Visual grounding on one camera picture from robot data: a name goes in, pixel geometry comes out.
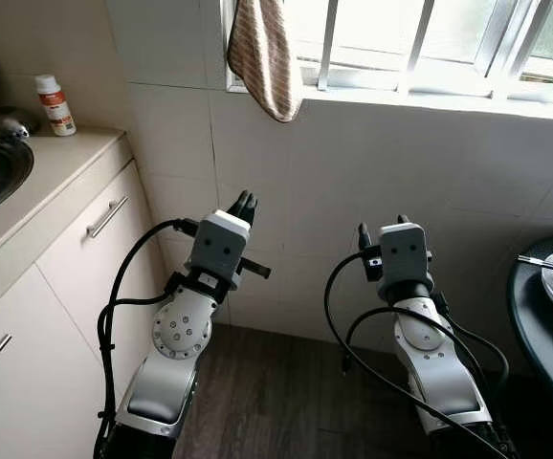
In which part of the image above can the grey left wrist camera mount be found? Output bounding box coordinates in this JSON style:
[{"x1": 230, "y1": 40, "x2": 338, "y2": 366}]
[{"x1": 188, "y1": 210, "x2": 252, "y2": 280}]

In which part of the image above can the small chrome tap fitting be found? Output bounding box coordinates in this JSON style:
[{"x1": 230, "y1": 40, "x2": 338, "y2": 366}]
[{"x1": 0, "y1": 107, "x2": 34, "y2": 143}]

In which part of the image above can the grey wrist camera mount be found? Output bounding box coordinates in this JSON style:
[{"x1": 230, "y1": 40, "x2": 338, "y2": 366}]
[
  {"x1": 188, "y1": 210, "x2": 252, "y2": 280},
  {"x1": 379, "y1": 223, "x2": 432, "y2": 285}
]

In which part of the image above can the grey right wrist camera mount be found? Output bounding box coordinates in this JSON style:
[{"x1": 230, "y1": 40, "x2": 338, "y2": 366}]
[{"x1": 379, "y1": 223, "x2": 432, "y2": 285}]

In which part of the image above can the white barred window frame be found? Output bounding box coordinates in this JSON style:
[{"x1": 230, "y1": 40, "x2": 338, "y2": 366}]
[{"x1": 221, "y1": 0, "x2": 553, "y2": 106}]

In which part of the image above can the white bottle orange label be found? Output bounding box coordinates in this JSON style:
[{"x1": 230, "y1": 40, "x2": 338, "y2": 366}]
[{"x1": 35, "y1": 75, "x2": 77, "y2": 137}]

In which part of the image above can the black round table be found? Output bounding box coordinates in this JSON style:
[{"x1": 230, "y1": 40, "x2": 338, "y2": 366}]
[{"x1": 506, "y1": 234, "x2": 553, "y2": 417}]

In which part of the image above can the brown striped hanging towel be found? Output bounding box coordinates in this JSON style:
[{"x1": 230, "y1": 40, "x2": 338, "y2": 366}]
[{"x1": 227, "y1": 0, "x2": 304, "y2": 123}]

